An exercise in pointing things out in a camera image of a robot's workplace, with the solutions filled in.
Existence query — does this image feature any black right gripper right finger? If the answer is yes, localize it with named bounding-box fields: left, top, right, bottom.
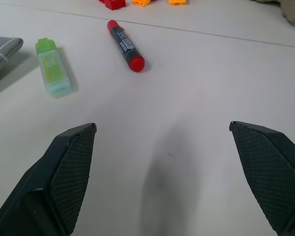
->
left=229, top=120, right=295, bottom=236

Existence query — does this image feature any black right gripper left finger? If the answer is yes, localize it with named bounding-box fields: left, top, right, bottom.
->
left=0, top=122, right=97, bottom=236

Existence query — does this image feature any green translucent bottle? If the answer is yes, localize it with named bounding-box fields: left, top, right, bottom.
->
left=34, top=37, right=72, bottom=99

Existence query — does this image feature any grey checked cloth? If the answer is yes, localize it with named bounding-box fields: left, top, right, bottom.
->
left=0, top=35, right=24, bottom=80

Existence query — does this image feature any red and black marker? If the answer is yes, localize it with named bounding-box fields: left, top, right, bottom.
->
left=107, top=20, right=145, bottom=73

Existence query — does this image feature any red toy building brick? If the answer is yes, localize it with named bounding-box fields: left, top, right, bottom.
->
left=99, top=0, right=127, bottom=10

